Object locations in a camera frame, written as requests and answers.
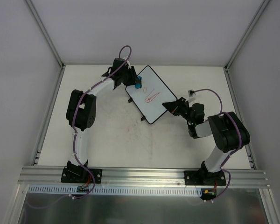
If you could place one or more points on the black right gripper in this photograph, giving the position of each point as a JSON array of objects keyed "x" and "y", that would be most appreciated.
[{"x": 178, "y": 107}]

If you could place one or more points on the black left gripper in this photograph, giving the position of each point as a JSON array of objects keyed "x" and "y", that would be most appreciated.
[{"x": 131, "y": 74}]

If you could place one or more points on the blue whiteboard eraser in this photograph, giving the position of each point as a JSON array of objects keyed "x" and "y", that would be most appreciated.
[{"x": 138, "y": 84}]

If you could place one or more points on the white board with black frame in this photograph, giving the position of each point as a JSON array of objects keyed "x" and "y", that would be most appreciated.
[{"x": 150, "y": 97}]

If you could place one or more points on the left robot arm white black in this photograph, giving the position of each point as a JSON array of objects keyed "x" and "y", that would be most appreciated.
[{"x": 81, "y": 114}]

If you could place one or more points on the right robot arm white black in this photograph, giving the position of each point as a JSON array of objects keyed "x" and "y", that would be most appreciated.
[{"x": 228, "y": 132}]

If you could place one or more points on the right aluminium table edge profile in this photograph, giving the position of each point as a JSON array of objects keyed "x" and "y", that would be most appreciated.
[{"x": 234, "y": 98}]

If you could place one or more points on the aluminium table edge profile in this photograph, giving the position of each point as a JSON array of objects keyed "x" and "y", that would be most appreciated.
[
  {"x": 234, "y": 98},
  {"x": 48, "y": 114}
]

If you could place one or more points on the left aluminium table edge profile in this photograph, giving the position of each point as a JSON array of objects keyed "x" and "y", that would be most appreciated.
[{"x": 48, "y": 114}]

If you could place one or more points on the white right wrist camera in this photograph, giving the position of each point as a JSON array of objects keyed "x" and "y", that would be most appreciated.
[{"x": 192, "y": 95}]

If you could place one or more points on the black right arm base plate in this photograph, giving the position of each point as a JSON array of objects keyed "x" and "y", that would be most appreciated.
[{"x": 192, "y": 178}]

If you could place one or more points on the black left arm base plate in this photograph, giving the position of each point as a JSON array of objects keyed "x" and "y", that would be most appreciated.
[{"x": 71, "y": 177}]

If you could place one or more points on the right aluminium frame post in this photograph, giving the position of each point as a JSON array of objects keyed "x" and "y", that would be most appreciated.
[{"x": 258, "y": 14}]

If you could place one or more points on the aluminium frame post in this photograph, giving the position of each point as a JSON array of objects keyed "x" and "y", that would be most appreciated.
[
  {"x": 258, "y": 14},
  {"x": 44, "y": 32}
]

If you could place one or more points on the left aluminium frame post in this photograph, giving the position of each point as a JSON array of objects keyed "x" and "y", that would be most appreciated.
[{"x": 44, "y": 32}]

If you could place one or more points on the aluminium mounting rail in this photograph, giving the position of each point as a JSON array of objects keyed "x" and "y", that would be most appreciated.
[{"x": 143, "y": 177}]

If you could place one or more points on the white slotted cable duct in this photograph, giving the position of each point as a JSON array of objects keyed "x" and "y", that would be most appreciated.
[{"x": 112, "y": 190}]

